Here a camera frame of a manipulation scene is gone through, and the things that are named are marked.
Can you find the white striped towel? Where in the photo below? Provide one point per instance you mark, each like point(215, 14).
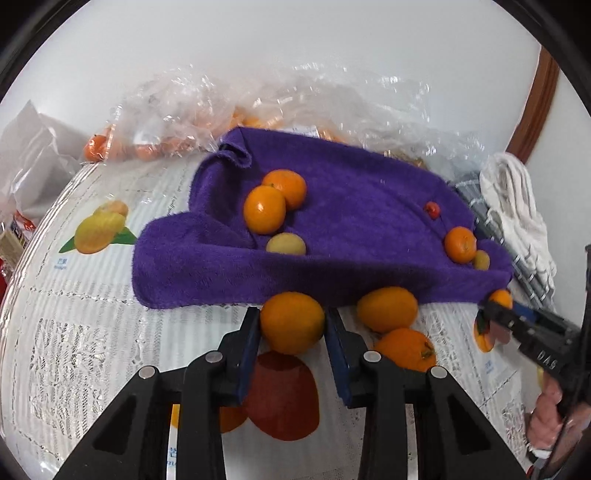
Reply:
point(519, 217)

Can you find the small yellow round fruit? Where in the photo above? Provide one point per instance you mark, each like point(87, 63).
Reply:
point(285, 243)
point(481, 259)

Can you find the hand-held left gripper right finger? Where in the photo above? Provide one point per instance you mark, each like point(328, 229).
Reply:
point(337, 364)

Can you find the large clear plastic bag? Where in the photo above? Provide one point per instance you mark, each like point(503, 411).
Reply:
point(369, 106)

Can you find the purple towel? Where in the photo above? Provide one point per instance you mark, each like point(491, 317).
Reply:
point(351, 240)

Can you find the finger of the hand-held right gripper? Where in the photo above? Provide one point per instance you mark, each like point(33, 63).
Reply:
point(501, 321)
point(526, 310)

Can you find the bagged orange mandarin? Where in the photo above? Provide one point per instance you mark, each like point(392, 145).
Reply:
point(145, 151)
point(96, 147)

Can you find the grey checked cloth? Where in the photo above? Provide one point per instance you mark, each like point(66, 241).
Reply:
point(475, 196)

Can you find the white plastic bag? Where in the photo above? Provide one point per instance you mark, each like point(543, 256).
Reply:
point(30, 157)

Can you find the person's right hand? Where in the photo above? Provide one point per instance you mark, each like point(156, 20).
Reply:
point(547, 424)

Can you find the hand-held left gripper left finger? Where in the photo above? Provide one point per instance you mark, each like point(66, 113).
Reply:
point(249, 355)

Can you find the orange mandarin with green stem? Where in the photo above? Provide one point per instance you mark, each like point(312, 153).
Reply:
point(406, 348)

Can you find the small red fruit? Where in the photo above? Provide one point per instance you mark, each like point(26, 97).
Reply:
point(433, 209)

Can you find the brown wooden door frame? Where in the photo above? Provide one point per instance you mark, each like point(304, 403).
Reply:
point(535, 106)

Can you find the white fruit-print tablecloth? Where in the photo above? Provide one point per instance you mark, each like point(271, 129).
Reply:
point(92, 300)

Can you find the red-label bottle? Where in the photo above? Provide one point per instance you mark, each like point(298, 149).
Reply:
point(21, 221)

